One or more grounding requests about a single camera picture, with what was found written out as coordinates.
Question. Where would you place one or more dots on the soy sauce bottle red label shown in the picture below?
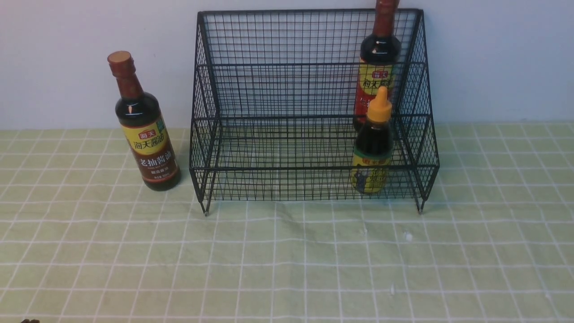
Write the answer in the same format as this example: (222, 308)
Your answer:
(379, 51)

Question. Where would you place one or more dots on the green checkered tablecloth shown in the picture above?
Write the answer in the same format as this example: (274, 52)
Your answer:
(84, 241)

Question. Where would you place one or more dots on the dark soy sauce bottle brown label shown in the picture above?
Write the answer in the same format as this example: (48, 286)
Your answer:
(142, 123)

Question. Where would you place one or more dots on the black wire mesh shelf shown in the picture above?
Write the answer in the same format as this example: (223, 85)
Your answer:
(273, 101)

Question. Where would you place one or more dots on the small bottle orange cap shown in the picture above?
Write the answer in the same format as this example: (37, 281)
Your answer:
(373, 147)

